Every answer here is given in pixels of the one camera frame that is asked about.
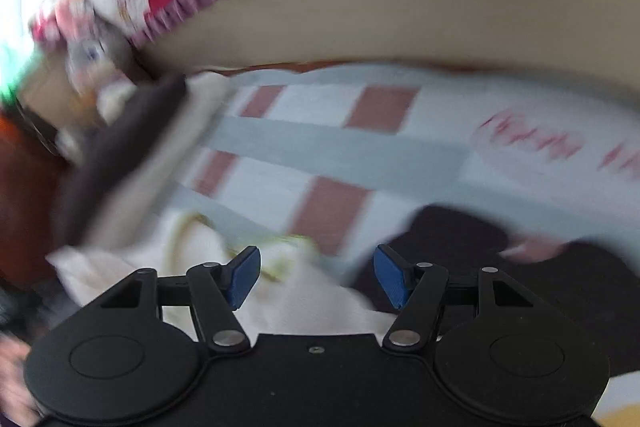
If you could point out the dark brown folded blanket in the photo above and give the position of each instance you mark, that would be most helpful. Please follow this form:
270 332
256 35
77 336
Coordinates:
121 147

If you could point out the grey rabbit plush toy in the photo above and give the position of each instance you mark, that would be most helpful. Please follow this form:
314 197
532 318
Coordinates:
98 58

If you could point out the white knit garment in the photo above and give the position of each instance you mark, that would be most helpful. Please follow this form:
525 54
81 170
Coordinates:
292 295

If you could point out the black fleece garment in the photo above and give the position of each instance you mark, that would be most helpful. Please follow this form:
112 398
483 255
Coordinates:
500 281

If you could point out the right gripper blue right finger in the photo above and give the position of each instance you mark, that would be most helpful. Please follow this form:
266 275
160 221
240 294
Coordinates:
416 292

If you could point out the checked floor mat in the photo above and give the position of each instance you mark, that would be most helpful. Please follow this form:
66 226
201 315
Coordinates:
477 170

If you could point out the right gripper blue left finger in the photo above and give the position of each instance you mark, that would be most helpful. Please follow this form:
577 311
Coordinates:
216 292

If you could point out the red wooden drawer cabinet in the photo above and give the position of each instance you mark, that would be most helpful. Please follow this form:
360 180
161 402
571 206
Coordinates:
29 179

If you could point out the beige bed base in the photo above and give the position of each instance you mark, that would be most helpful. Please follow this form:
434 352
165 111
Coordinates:
597 38

